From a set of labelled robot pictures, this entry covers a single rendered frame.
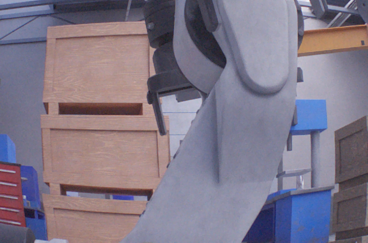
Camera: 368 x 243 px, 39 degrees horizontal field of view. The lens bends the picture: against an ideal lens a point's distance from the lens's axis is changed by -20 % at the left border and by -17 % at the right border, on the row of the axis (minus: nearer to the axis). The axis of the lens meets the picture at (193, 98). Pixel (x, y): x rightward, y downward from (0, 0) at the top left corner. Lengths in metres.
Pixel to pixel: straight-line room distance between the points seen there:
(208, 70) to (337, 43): 6.70
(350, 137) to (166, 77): 4.64
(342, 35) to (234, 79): 6.79
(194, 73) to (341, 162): 4.94
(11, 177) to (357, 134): 3.22
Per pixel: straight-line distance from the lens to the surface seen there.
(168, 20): 0.93
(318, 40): 7.43
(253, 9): 0.65
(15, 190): 4.62
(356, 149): 5.37
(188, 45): 0.69
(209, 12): 0.49
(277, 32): 0.65
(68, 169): 4.45
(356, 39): 7.37
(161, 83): 0.91
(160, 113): 0.91
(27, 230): 0.67
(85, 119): 4.48
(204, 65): 0.69
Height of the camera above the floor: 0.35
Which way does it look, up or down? 14 degrees up
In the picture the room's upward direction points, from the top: 2 degrees counter-clockwise
